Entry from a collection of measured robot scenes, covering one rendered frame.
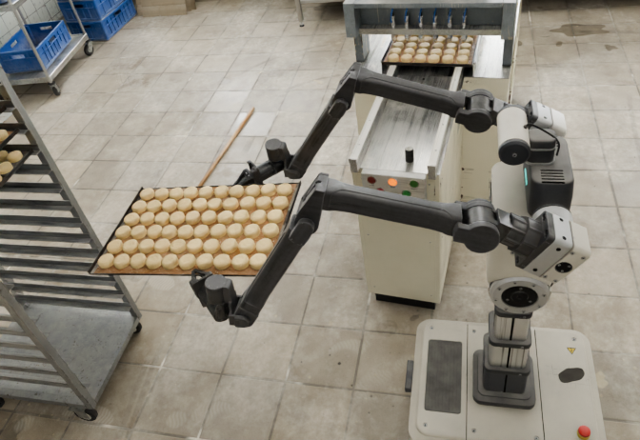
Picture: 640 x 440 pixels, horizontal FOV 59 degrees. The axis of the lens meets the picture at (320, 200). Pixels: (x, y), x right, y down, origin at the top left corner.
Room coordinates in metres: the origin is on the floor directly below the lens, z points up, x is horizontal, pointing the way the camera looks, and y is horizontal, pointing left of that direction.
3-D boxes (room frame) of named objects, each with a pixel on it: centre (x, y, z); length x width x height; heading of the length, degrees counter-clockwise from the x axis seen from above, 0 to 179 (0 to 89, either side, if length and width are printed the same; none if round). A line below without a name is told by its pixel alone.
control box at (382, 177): (1.61, -0.28, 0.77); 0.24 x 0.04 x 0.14; 65
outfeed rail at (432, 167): (2.44, -0.83, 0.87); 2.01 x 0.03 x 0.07; 155
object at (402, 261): (1.94, -0.44, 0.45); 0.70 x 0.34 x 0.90; 155
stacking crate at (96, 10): (5.75, 1.80, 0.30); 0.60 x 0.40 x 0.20; 161
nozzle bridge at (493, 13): (2.40, -0.65, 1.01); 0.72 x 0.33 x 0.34; 65
